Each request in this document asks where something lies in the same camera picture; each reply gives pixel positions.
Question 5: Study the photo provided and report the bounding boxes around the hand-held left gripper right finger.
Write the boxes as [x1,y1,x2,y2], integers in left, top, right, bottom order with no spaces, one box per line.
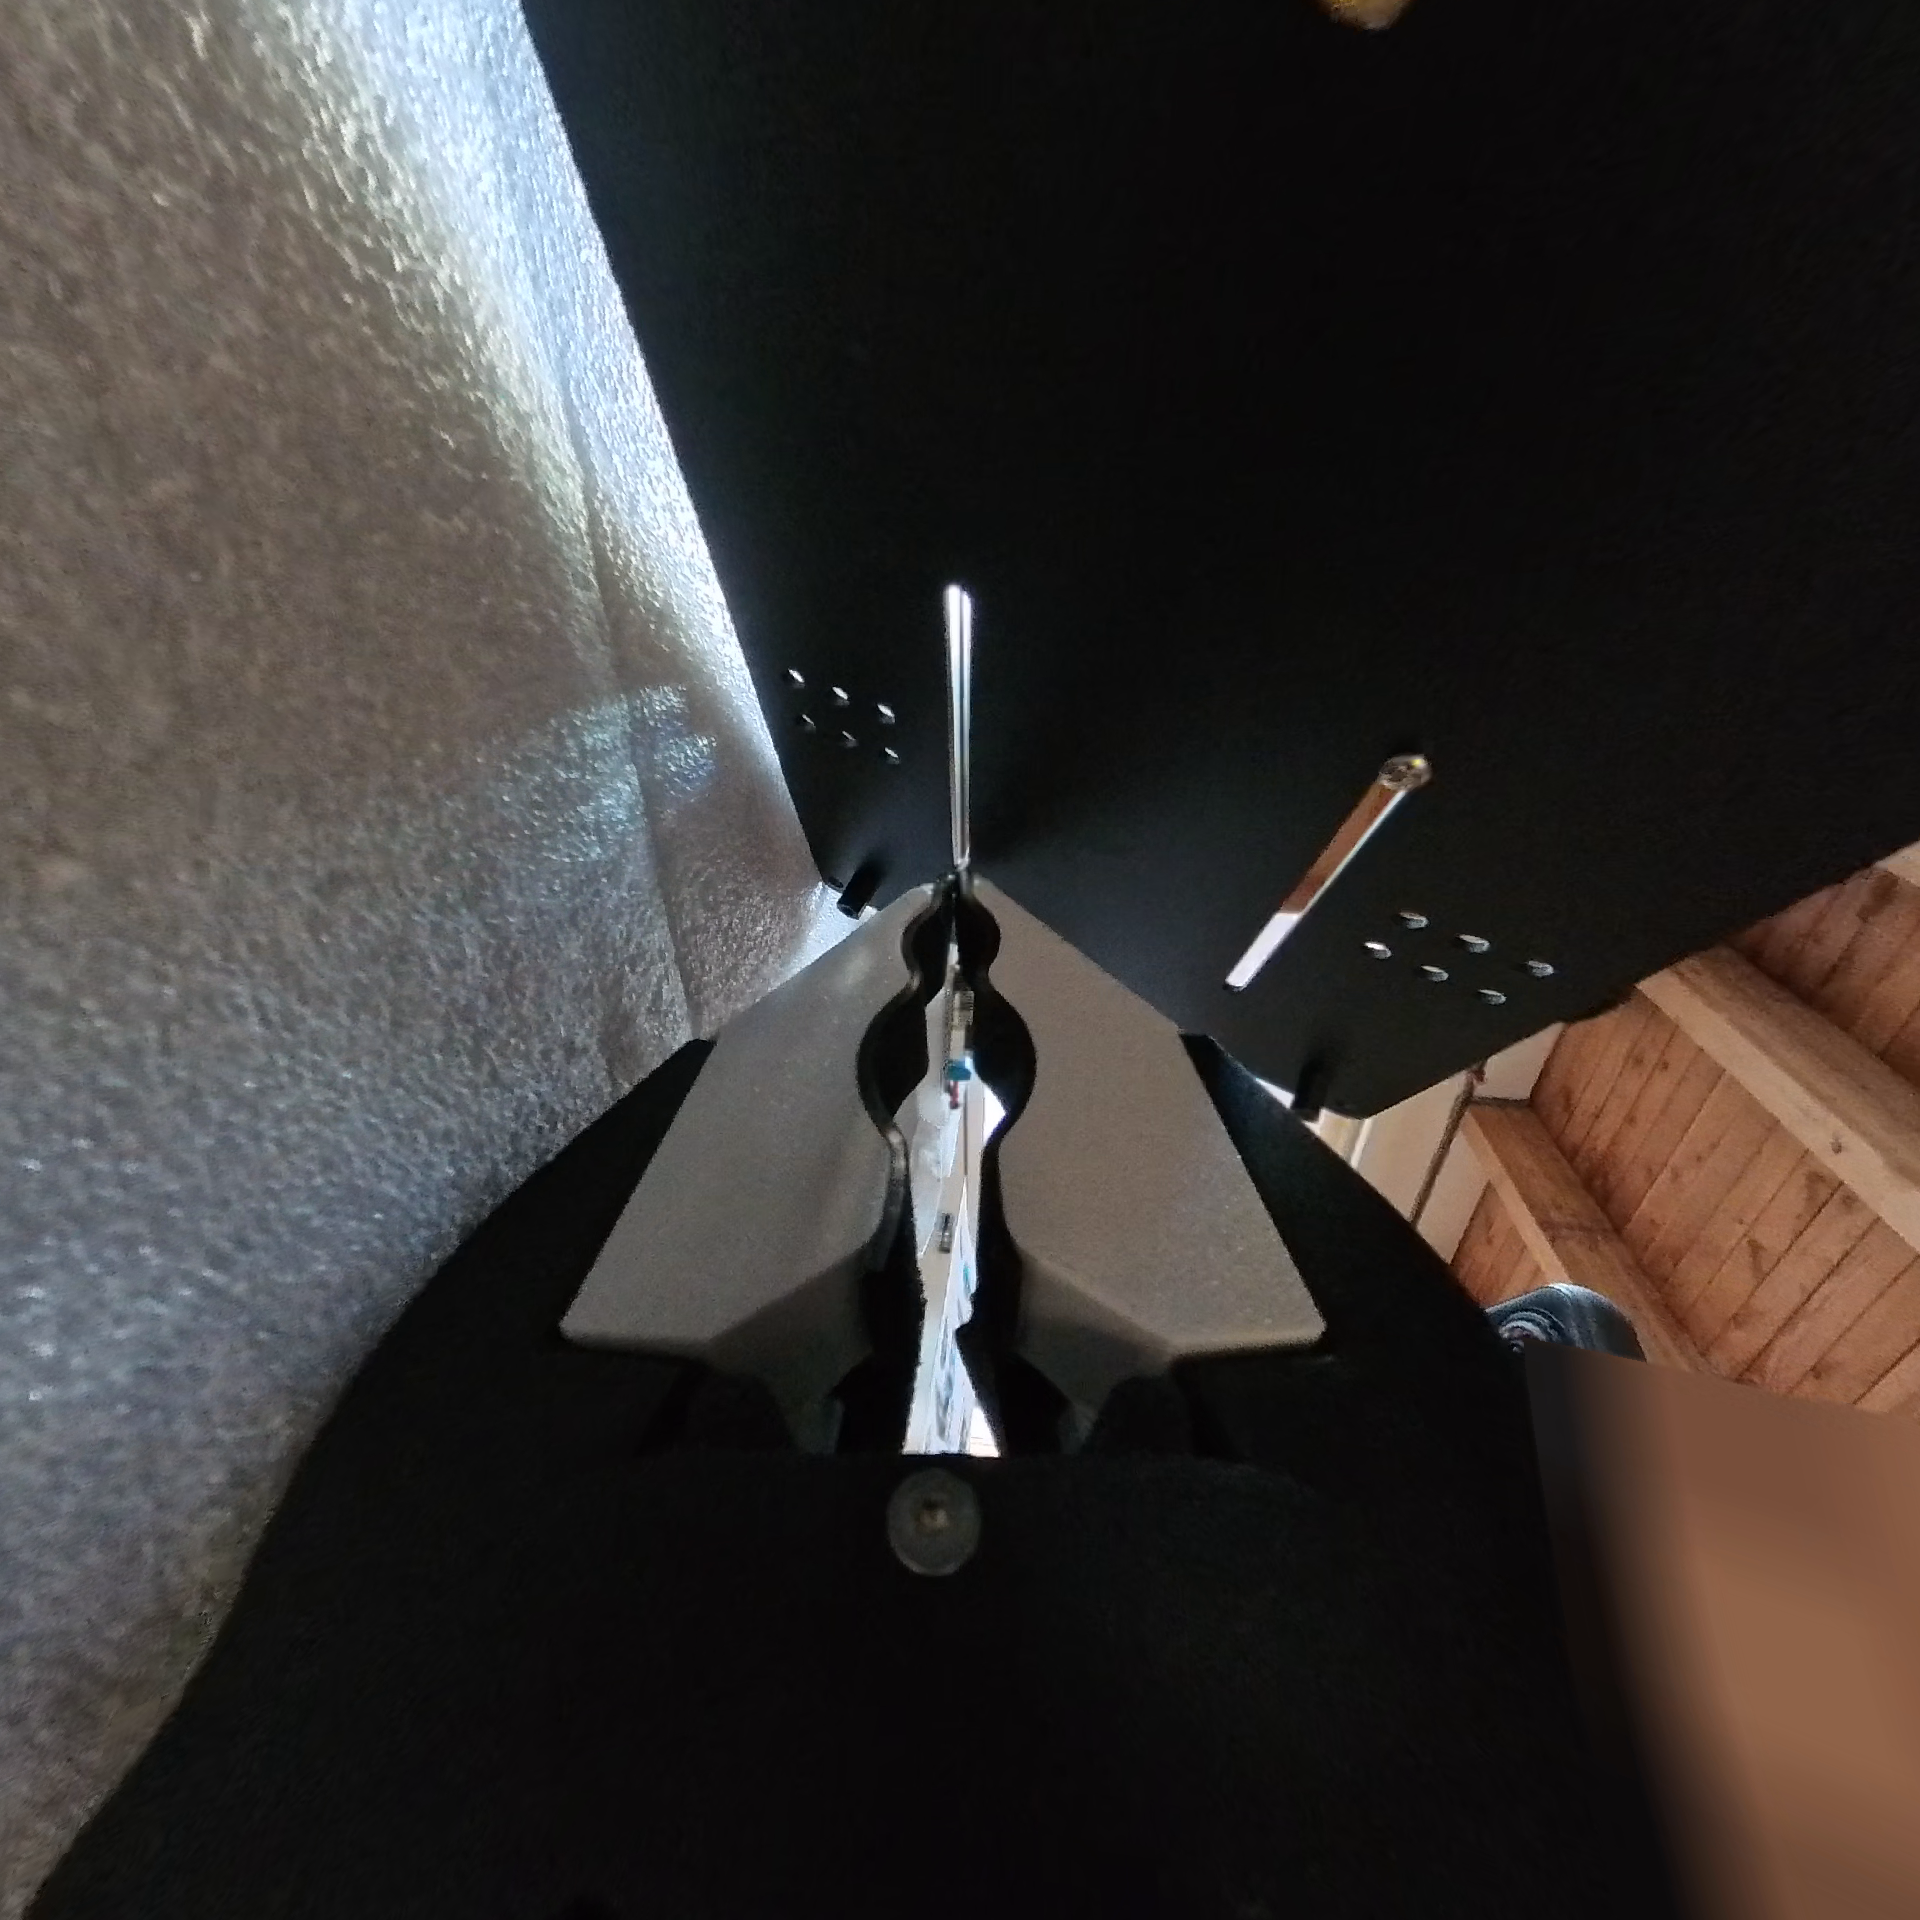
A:
[961,879,1329,1419]

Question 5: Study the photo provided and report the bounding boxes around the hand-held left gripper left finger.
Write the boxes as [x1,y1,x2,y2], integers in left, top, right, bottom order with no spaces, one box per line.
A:
[562,882,953,1450]

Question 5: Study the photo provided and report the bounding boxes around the blue hobby robot arm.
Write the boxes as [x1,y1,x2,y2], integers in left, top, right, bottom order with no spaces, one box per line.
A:
[517,0,1920,1125]

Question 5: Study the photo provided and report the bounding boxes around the white foam sheet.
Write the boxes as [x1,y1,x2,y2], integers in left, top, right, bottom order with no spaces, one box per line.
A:
[0,0,875,1864]

